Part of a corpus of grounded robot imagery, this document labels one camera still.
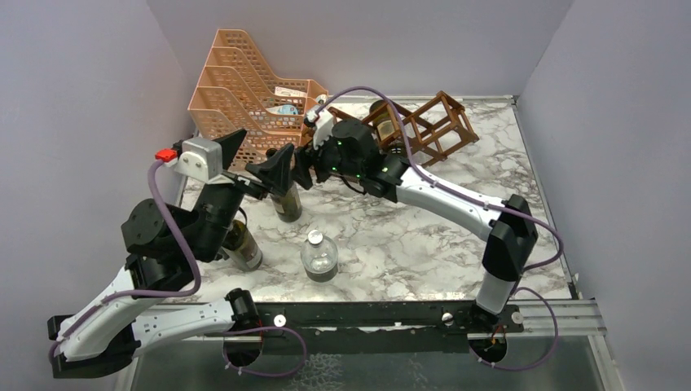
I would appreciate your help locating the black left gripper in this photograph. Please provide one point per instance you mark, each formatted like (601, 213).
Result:
(276, 173)

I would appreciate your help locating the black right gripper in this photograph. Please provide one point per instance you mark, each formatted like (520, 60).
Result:
(301, 170)

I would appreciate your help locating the green wine bottle white label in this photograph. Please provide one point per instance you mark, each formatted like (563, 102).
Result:
(288, 207)

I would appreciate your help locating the clear round jug dark liquid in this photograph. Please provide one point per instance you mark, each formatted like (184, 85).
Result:
(319, 257)

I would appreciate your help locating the green wine bottle silver neck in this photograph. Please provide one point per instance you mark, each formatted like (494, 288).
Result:
(240, 247)

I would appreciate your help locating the dark green wine bottle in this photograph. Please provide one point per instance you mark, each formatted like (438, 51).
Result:
(385, 128)

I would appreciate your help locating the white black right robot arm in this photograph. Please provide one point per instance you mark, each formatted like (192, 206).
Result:
(509, 232)

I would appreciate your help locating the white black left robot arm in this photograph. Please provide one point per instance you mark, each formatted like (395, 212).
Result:
(165, 245)

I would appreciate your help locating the brown wooden wine rack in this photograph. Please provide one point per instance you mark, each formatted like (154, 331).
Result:
(435, 129)

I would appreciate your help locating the blue round item in organizer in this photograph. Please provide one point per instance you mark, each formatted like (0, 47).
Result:
(285, 109)

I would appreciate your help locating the peach plastic file organizer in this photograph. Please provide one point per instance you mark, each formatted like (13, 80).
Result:
(235, 87)

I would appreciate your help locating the white box in organizer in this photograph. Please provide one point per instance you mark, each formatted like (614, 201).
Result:
(288, 92)

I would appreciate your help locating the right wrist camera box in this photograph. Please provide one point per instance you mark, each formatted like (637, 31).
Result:
(321, 121)

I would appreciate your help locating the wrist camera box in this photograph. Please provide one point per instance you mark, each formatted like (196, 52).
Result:
(321, 121)
(197, 158)

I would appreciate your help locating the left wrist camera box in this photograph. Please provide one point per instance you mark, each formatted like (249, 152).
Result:
(197, 158)

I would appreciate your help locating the black mounting rail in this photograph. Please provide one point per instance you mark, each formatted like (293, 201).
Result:
(370, 327)

